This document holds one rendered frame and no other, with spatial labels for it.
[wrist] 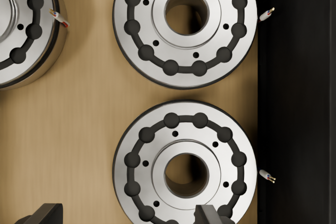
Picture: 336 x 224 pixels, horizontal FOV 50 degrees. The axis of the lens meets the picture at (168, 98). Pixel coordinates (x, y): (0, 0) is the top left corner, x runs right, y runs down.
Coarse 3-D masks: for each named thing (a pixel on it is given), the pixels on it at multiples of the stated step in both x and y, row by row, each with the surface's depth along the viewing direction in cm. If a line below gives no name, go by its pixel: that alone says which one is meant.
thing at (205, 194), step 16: (176, 144) 24; (192, 144) 24; (160, 160) 24; (208, 160) 25; (160, 176) 24; (208, 176) 25; (160, 192) 24; (176, 192) 25; (208, 192) 25; (176, 208) 25; (192, 208) 25
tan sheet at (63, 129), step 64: (64, 0) 28; (256, 0) 28; (64, 64) 28; (128, 64) 28; (256, 64) 28; (0, 128) 28; (64, 128) 28; (256, 128) 28; (0, 192) 28; (64, 192) 28; (256, 192) 28
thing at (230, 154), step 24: (144, 120) 25; (168, 120) 25; (192, 120) 25; (216, 120) 25; (120, 144) 25; (144, 144) 25; (216, 144) 26; (240, 144) 25; (120, 168) 25; (144, 168) 25; (240, 168) 25; (120, 192) 25; (144, 192) 25; (216, 192) 25; (240, 192) 26; (144, 216) 25; (168, 216) 25; (192, 216) 25; (240, 216) 25
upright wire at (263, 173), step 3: (258, 168) 26; (258, 171) 26; (261, 171) 25; (264, 171) 25; (261, 174) 25; (264, 174) 24; (267, 174) 24; (264, 177) 24; (267, 177) 24; (270, 177) 23; (273, 177) 23; (270, 180) 23
